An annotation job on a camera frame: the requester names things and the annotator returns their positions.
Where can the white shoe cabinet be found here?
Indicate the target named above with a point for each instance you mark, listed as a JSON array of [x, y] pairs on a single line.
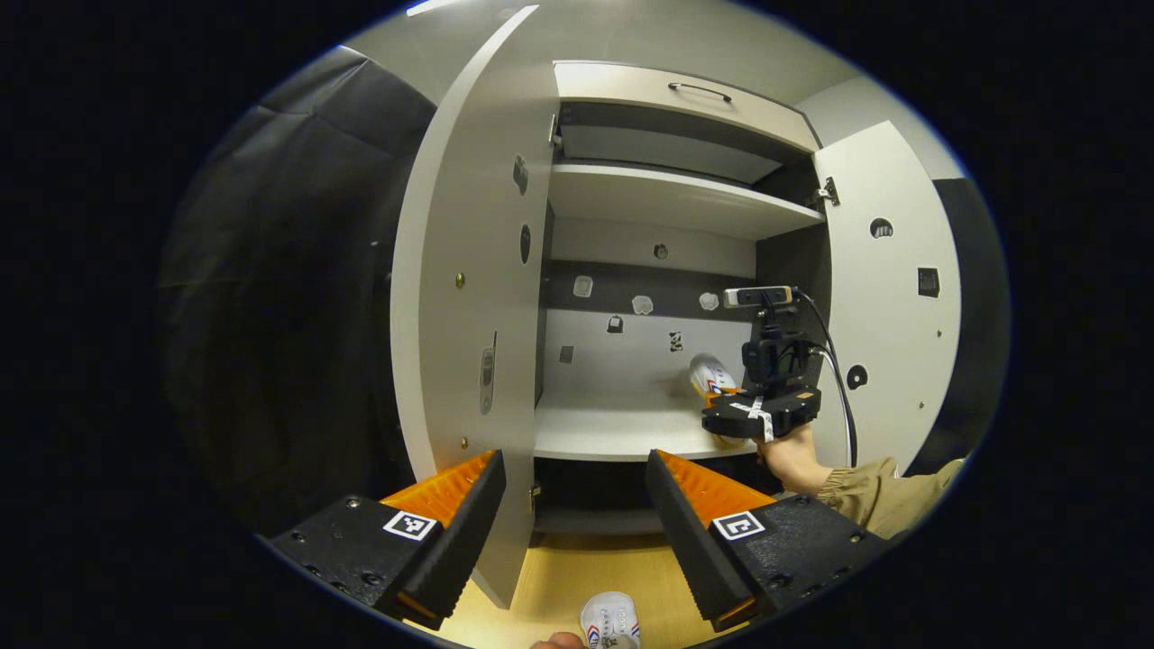
[[622, 424]]

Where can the ceiling light panel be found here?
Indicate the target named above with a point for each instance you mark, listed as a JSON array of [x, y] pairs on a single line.
[[428, 7]]

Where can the white shoe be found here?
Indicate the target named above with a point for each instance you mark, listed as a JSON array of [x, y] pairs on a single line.
[[710, 370], [610, 622]]

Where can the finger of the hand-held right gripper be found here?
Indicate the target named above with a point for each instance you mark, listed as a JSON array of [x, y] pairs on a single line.
[[721, 395]]

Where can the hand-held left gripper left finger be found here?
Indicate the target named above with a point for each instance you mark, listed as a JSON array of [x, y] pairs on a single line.
[[460, 536]]

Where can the white cabinet drawer front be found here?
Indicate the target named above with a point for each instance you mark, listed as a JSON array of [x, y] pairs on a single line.
[[613, 86]]

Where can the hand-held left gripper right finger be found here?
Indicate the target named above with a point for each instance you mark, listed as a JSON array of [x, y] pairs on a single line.
[[690, 541]]

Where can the white cabinet shelf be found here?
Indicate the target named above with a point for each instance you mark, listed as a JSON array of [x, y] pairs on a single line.
[[667, 198]]

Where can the white cabinet door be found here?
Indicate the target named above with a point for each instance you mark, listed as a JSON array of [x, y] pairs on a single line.
[[469, 225], [892, 315]]

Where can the metal door hinge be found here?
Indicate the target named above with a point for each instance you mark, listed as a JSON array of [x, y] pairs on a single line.
[[554, 131], [828, 191]]

